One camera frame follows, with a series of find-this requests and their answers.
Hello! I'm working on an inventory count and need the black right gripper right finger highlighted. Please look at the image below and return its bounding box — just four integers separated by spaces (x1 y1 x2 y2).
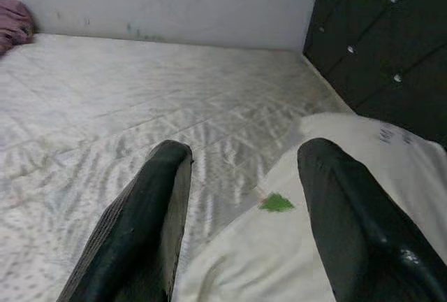
296 137 447 302

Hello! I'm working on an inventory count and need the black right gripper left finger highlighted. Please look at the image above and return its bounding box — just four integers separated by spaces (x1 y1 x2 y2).
57 139 193 302

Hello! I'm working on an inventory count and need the white pillow green leaf print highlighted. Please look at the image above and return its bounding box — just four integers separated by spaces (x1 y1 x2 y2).
174 112 447 302

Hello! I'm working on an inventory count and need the white quilted mattress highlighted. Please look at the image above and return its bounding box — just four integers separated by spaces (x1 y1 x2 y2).
0 32 350 302

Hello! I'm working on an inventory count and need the dark tufted studded headboard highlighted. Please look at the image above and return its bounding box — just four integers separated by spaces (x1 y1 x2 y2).
302 0 447 145

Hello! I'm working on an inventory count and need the purple cartoon print blanket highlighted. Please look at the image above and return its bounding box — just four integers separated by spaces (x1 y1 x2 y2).
0 0 36 55

